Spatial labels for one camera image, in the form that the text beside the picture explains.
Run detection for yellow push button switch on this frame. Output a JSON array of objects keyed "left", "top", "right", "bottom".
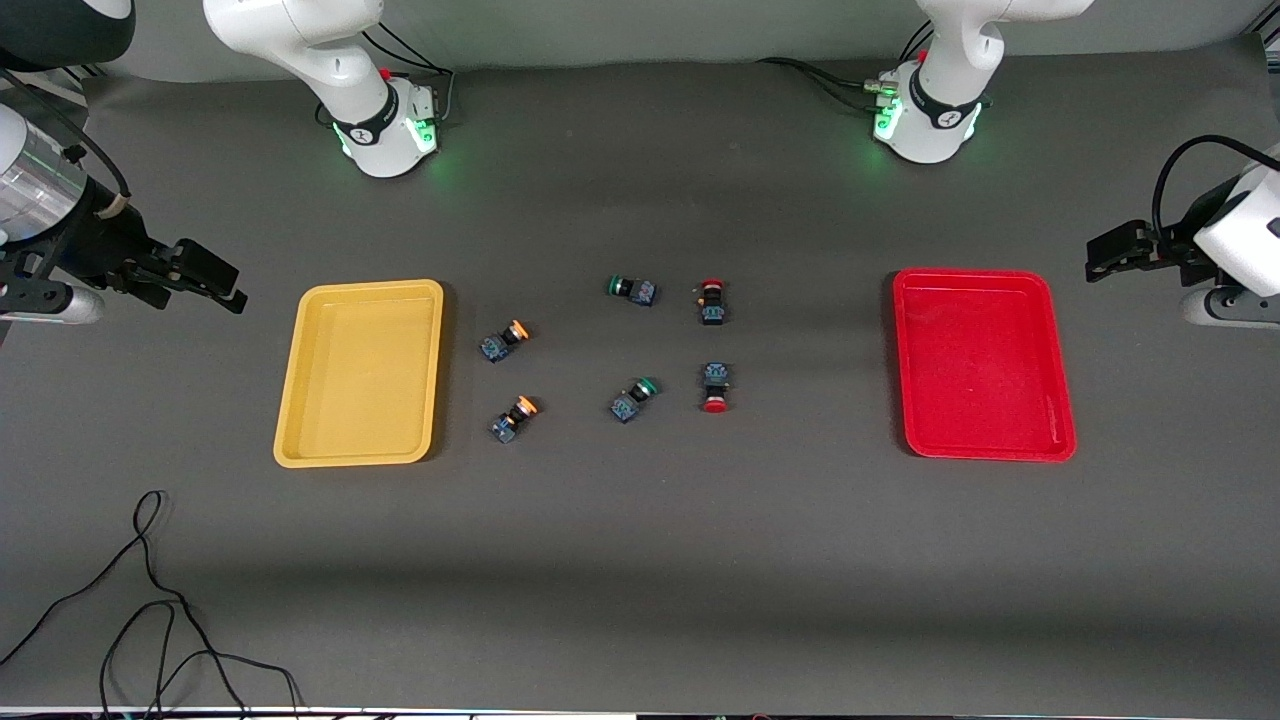
[
  {"left": 479, "top": 319, "right": 530, "bottom": 365},
  {"left": 488, "top": 395, "right": 541, "bottom": 445}
]

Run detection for yellow plastic tray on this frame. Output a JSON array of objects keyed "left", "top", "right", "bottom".
[{"left": 273, "top": 279, "right": 445, "bottom": 469}]

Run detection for red plastic tray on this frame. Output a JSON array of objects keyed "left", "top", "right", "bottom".
[{"left": 892, "top": 268, "right": 1078, "bottom": 464}]

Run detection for dark grey table mat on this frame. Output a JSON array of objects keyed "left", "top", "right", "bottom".
[{"left": 0, "top": 35, "right": 1280, "bottom": 716}]

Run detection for black right arm wrist cable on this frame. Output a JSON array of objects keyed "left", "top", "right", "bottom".
[{"left": 0, "top": 68, "right": 133, "bottom": 216}]

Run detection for black arm wrist cable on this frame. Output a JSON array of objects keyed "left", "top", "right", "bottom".
[
  {"left": 1150, "top": 135, "right": 1280, "bottom": 236},
  {"left": 0, "top": 68, "right": 133, "bottom": 216}
]

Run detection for black left arm wrist cable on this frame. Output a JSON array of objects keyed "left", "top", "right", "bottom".
[{"left": 1150, "top": 135, "right": 1280, "bottom": 236}]

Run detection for black right arm base cables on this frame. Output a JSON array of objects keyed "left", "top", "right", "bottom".
[{"left": 316, "top": 25, "right": 457, "bottom": 129}]

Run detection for black arm base cables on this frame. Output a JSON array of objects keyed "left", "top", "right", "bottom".
[
  {"left": 316, "top": 25, "right": 457, "bottom": 129},
  {"left": 757, "top": 20, "right": 936, "bottom": 116}
]

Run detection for thin black loose cable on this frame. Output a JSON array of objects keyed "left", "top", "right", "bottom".
[{"left": 0, "top": 489, "right": 304, "bottom": 720}]

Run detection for black left arm base cables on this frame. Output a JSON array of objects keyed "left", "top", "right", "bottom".
[{"left": 757, "top": 20, "right": 936, "bottom": 116}]

